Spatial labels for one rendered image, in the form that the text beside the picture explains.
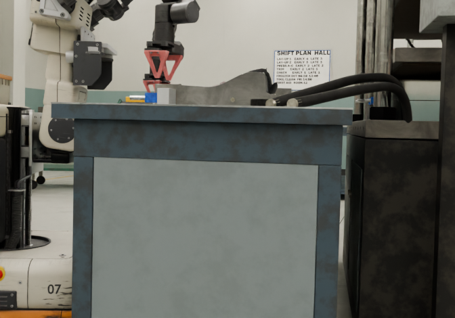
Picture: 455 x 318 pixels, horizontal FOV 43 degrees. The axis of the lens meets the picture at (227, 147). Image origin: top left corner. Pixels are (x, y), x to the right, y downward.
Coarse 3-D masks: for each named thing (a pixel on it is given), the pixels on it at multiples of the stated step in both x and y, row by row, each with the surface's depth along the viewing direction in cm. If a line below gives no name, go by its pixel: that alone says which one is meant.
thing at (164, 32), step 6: (156, 24) 158; (162, 24) 158; (168, 24) 158; (156, 30) 158; (162, 30) 158; (168, 30) 158; (174, 30) 160; (156, 36) 158; (162, 36) 158; (168, 36) 158; (174, 36) 160; (150, 42) 156; (156, 42) 156; (162, 42) 155; (168, 42) 155; (174, 42) 160; (162, 48) 160
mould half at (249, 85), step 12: (252, 72) 190; (156, 84) 195; (168, 84) 194; (228, 84) 191; (240, 84) 191; (252, 84) 190; (264, 84) 189; (180, 96) 194; (192, 96) 193; (204, 96) 193; (216, 96) 192; (228, 96) 191; (240, 96) 191; (252, 96) 190; (264, 96) 189; (276, 96) 189
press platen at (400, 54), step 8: (400, 48) 199; (408, 48) 198; (416, 48) 198; (424, 48) 198; (432, 48) 197; (440, 48) 197; (400, 56) 199; (408, 56) 198; (416, 56) 198; (424, 56) 198; (432, 56) 197; (440, 56) 197
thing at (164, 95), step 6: (162, 90) 159; (168, 90) 158; (174, 90) 162; (132, 96) 164; (138, 96) 163; (144, 96) 163; (150, 96) 160; (156, 96) 160; (162, 96) 159; (168, 96) 158; (174, 96) 162; (150, 102) 160; (156, 102) 160; (162, 102) 159; (168, 102) 158; (174, 102) 162
